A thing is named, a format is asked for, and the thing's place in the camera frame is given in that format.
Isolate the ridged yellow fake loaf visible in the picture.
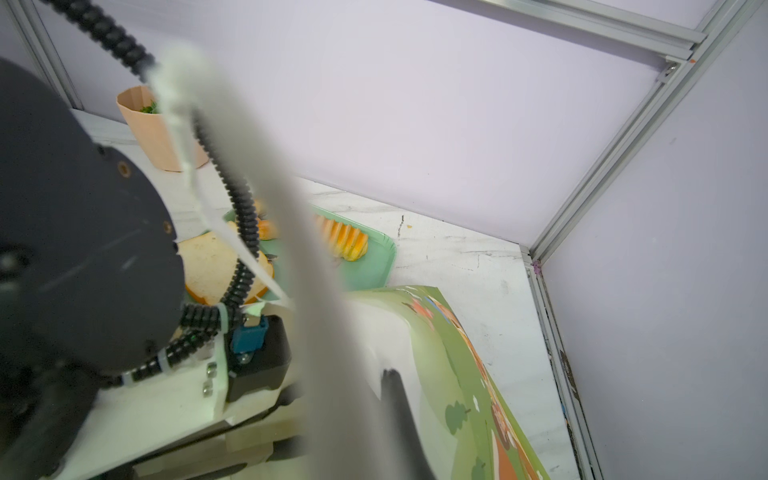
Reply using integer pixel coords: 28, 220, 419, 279
315, 214, 369, 262

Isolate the fake toast slice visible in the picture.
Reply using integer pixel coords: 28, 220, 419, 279
177, 232, 238, 305

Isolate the green floral tray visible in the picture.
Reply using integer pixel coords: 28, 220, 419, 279
259, 206, 396, 294

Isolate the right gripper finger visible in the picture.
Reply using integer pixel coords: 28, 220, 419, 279
380, 369, 435, 479

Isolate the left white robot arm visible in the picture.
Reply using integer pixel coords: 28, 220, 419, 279
1, 59, 291, 479

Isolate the potted green plant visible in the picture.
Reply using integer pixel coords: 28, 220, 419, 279
116, 85, 182, 172

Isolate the yellow fake bread roll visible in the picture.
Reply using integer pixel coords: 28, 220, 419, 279
254, 200, 279, 241

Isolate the white paper bag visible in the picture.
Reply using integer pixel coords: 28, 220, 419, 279
147, 44, 547, 479

